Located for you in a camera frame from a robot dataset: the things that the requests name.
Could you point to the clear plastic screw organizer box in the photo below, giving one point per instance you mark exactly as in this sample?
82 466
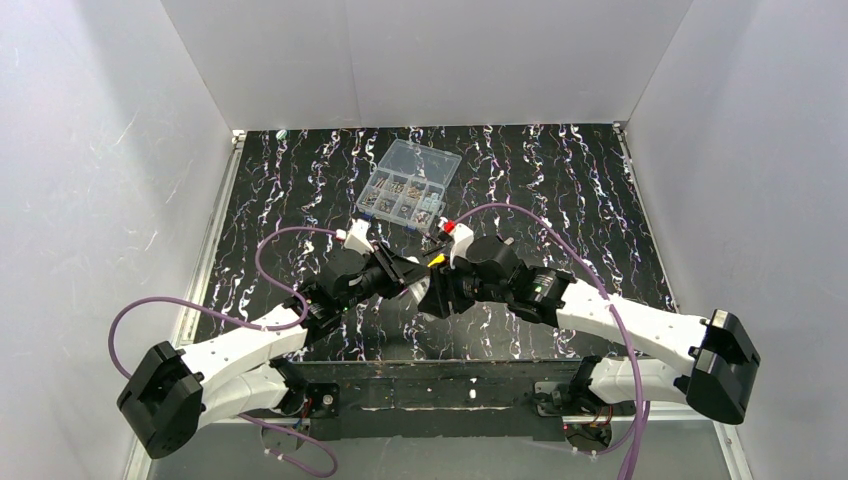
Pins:
409 185

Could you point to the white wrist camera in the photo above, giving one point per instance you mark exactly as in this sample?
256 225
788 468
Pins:
355 238
461 237

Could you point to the small black screw bit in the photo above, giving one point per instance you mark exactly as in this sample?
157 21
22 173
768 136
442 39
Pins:
435 249

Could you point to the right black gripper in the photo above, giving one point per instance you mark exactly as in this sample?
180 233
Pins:
444 289

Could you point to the yellow handled screwdriver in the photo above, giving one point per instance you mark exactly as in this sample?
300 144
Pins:
439 259

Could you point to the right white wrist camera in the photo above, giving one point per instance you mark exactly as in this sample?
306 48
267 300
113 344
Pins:
461 237

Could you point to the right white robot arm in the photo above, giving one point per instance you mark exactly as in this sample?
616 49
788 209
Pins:
707 363

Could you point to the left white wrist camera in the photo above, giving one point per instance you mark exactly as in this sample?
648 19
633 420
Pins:
355 238

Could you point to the aluminium rail frame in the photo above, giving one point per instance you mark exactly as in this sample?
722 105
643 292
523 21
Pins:
562 190

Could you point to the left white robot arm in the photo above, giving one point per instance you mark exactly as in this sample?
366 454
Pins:
174 392

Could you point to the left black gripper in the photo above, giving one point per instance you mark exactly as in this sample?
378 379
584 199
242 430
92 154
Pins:
395 273

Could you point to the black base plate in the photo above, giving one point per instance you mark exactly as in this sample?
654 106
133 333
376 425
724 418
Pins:
442 398

